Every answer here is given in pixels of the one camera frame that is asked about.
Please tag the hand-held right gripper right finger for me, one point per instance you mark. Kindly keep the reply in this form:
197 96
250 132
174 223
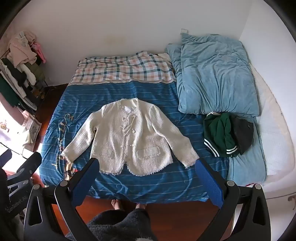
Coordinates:
209 183

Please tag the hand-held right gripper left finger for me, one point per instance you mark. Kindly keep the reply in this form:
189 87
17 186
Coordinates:
85 183

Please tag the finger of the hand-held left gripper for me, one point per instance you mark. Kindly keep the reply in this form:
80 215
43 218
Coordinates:
29 165

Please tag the white tweed jacket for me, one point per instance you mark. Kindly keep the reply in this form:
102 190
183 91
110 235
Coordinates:
131 136

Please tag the clothes rack with clothes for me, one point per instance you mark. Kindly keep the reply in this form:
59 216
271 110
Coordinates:
20 67

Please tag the printed cloth bag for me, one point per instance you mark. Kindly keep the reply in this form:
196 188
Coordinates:
32 129

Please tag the person's left foot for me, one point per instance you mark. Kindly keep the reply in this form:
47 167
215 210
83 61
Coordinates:
115 204

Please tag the person's foot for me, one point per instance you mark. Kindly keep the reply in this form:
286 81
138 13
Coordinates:
115 204
140 205

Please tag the light blue sheet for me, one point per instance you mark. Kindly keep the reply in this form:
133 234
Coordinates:
249 166

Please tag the green varsity jacket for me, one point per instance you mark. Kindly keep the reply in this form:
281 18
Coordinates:
219 134

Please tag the person's right foot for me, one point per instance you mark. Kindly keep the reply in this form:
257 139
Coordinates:
140 205

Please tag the dark grey garment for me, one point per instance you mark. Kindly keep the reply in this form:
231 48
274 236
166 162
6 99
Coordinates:
244 134

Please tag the white mattress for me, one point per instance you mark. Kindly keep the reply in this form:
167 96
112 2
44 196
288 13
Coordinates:
272 129

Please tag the blue striped bed sheet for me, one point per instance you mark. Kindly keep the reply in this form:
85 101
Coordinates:
161 97

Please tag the light blue duvet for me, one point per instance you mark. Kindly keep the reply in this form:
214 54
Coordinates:
215 74

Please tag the pink hanging item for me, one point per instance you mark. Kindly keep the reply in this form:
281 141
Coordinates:
39 52

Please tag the white wall socket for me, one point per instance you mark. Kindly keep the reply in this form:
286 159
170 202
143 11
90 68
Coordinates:
184 31

